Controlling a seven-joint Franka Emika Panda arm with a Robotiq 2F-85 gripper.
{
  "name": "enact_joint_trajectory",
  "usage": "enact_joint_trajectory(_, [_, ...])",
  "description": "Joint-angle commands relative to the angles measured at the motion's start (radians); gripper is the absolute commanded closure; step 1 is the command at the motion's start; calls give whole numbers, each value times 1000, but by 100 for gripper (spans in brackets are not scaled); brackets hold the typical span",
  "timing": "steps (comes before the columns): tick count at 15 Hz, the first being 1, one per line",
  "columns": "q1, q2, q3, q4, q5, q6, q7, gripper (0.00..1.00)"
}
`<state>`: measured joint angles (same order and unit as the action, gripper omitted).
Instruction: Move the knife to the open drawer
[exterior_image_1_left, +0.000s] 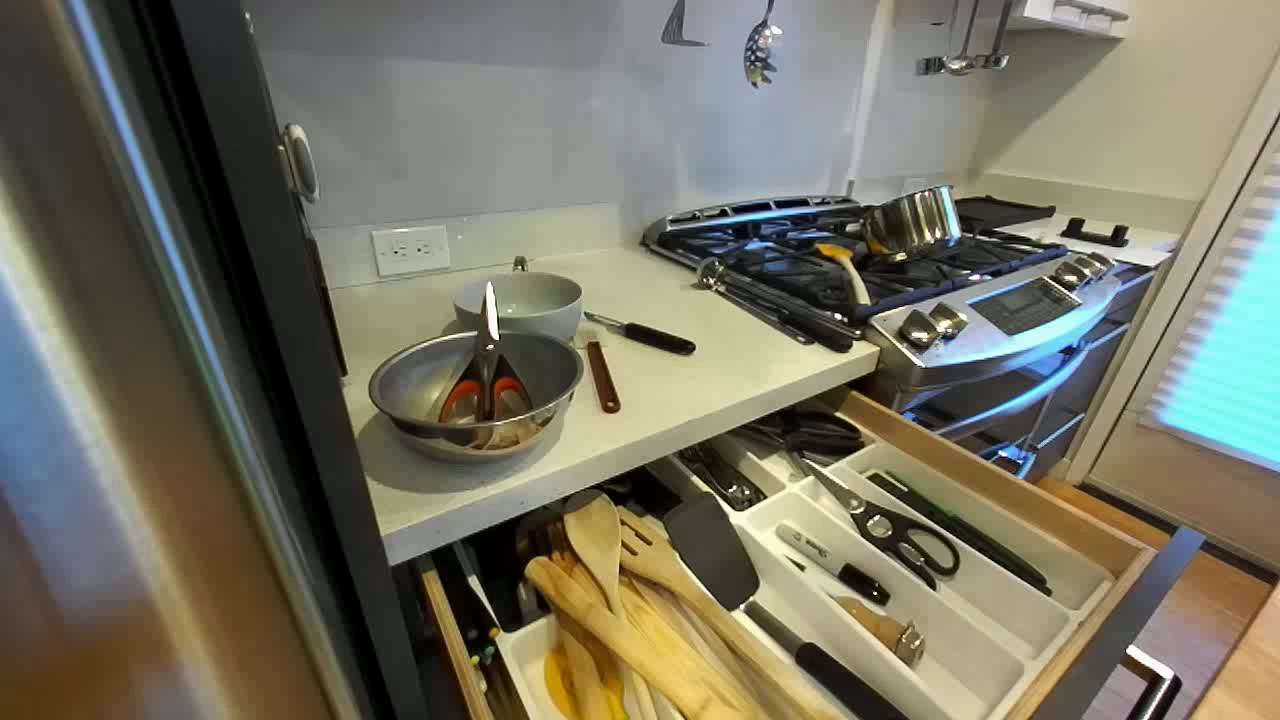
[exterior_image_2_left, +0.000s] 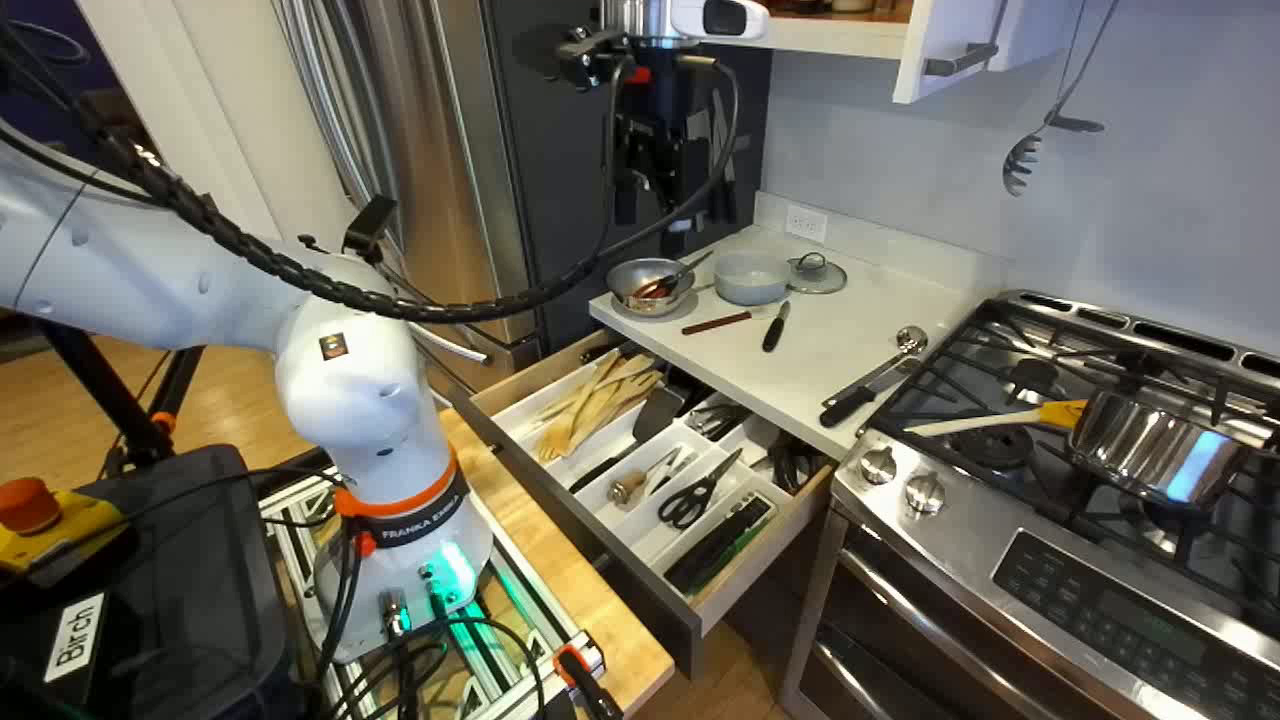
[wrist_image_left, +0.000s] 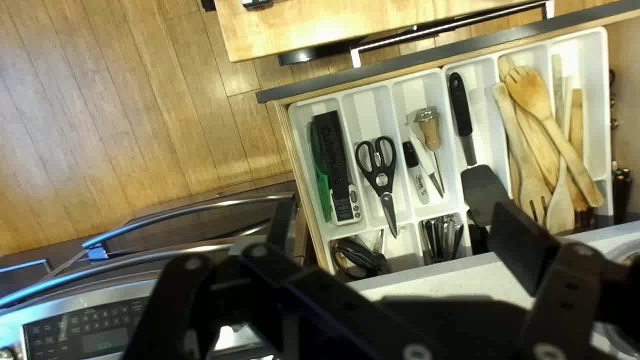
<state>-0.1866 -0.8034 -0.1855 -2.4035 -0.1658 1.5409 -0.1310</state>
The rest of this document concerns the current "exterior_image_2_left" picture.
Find hanging slotted spoon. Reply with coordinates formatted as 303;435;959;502
1001;0;1122;197

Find black corrugated cable conduit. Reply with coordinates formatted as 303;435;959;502
0;23;753;328

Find glass pot lid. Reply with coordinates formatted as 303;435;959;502
788;252;849;297

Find green handled tool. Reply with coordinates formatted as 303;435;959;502
673;502;767;585

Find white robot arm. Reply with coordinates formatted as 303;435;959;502
3;46;491;661

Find red emergency stop button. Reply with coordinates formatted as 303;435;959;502
0;475;65;537

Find wooden spoon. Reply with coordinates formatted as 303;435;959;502
575;357;661;445

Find open wooden drawer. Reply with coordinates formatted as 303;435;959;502
452;331;832;678

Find stainless steel gas stove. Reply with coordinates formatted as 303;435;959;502
780;291;1280;720

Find stainless steel refrigerator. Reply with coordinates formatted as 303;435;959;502
273;0;611;306

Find wooden handled corkscrew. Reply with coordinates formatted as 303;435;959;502
610;472;650;507

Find white upper cabinet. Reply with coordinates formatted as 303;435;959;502
748;0;1078;106

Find metal pan on stove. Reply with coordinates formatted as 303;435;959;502
1074;389;1246;514

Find black equipment case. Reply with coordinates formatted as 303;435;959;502
0;445;299;720

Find wooden fork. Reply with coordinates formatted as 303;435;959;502
537;354;625;459

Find yellow handled spatula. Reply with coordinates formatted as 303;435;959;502
906;402;1088;442

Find black handled scissors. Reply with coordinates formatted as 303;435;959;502
657;455;736;528

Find black tongs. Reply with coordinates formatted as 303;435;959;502
767;435;826;492

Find metal bowl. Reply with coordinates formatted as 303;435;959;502
610;255;694;322

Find brown wooden stick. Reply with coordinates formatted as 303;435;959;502
679;312;755;335

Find black spatula in drawer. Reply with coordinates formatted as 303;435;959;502
574;389;686;492

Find white cutlery tray organizer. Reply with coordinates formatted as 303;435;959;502
482;348;818;572

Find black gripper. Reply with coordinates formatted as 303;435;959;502
611;52;740;225

